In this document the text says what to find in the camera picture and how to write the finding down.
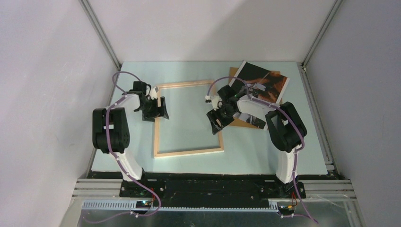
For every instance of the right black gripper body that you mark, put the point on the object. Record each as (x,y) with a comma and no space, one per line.
(225,110)

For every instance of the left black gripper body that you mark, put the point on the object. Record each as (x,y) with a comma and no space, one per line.
(151,109)

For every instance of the brown backing board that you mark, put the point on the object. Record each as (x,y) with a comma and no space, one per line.
(241,123)

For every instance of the wooden picture frame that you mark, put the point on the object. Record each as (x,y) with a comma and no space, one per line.
(187,131)

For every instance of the printed photo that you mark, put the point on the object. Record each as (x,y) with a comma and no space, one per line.
(269,83)

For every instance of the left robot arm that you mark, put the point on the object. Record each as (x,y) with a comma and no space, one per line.
(111,134)

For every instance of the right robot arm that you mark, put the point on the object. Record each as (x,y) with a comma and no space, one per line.
(286,129)

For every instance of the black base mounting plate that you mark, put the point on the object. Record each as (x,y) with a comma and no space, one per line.
(209,190)

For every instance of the left corner aluminium profile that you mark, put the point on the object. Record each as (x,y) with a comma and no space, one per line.
(98,28)

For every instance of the corner aluminium profile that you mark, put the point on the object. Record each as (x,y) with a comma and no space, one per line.
(322,30)
(98,28)

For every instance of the right corner aluminium profile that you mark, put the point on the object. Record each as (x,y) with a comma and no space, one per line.
(322,30)

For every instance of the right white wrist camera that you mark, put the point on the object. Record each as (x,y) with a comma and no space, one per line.
(215,101)

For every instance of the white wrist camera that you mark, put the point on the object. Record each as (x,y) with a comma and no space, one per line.
(215,101)
(153,93)

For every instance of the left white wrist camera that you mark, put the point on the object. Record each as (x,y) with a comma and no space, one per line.
(153,93)

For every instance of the grey slotted cable duct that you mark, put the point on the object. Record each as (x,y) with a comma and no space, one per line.
(127,205)

